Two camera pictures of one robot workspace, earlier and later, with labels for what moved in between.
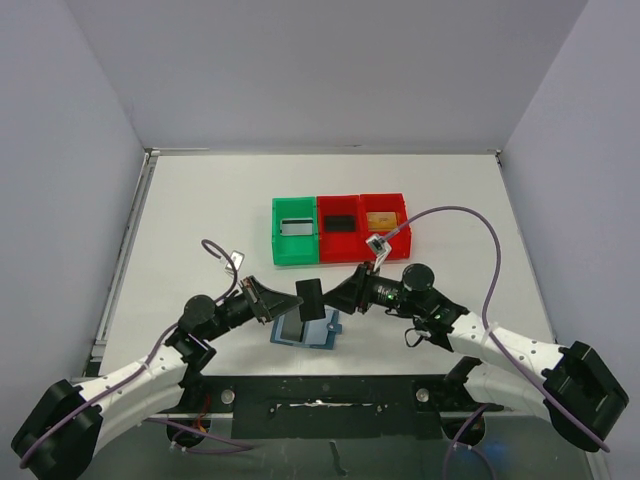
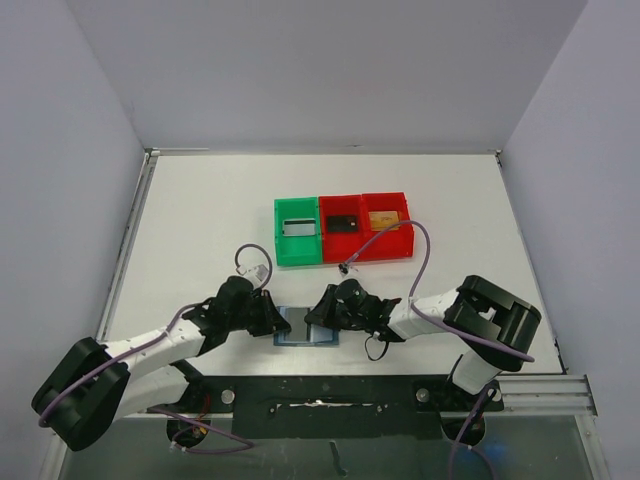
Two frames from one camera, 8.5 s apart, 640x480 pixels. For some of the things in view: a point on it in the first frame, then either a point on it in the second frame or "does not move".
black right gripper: [361, 289] -> [329, 308]
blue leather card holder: [288, 329] does not move
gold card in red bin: [381, 221] does not move
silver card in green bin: [296, 226] does not move
